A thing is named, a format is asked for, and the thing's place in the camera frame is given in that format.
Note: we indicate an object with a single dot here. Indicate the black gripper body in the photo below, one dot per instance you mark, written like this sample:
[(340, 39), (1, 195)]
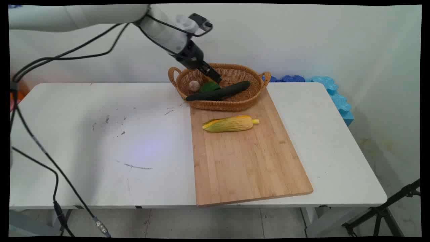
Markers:
[(192, 55)]

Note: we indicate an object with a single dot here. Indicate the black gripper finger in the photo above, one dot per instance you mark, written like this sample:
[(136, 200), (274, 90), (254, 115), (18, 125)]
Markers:
[(214, 72), (209, 76)]

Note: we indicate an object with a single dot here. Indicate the dark green cucumber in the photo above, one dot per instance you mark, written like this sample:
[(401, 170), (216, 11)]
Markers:
[(228, 90)]

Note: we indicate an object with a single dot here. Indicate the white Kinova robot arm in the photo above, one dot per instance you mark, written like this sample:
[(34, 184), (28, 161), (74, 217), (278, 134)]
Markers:
[(84, 16)]

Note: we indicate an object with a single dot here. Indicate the green leafy vegetable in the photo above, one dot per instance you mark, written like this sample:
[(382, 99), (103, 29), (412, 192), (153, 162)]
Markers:
[(209, 87)]

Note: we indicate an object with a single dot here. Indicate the garlic bulb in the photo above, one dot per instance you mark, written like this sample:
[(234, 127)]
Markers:
[(194, 85)]

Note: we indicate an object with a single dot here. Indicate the woven wicker basket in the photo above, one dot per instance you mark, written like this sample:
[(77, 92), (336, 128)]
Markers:
[(218, 106)]

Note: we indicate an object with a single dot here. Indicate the yellow corn cob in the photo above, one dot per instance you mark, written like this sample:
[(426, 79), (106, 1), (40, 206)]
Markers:
[(231, 124)]

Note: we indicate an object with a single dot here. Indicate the bamboo cutting board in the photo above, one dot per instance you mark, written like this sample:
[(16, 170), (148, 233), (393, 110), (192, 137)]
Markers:
[(248, 161)]

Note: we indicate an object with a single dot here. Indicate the blue foam padding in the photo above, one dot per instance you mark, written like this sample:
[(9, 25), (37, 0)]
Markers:
[(339, 101)]

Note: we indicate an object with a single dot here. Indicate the white table leg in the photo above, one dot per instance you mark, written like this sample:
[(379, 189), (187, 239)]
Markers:
[(319, 220)]

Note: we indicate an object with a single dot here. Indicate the orange object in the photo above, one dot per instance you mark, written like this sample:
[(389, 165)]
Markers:
[(15, 99)]

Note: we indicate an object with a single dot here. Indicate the black tripod stand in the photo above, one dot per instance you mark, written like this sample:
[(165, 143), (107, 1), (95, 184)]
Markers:
[(379, 211)]

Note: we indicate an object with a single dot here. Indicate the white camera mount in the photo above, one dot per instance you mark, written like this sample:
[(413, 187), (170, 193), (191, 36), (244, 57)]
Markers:
[(185, 23)]

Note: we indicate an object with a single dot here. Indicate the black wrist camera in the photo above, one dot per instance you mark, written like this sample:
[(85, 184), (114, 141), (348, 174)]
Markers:
[(201, 21)]

